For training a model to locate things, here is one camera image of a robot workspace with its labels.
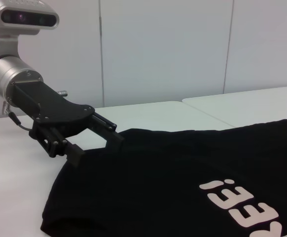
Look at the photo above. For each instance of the small silver screw knob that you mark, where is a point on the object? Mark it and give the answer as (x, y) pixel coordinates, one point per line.
(63, 93)

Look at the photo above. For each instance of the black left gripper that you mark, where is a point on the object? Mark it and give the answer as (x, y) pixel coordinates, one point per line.
(47, 103)

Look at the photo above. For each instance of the black shirt with white print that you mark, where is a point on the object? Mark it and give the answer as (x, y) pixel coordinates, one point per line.
(158, 187)

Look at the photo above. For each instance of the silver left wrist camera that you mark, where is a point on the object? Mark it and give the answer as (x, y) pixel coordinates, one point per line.
(27, 17)

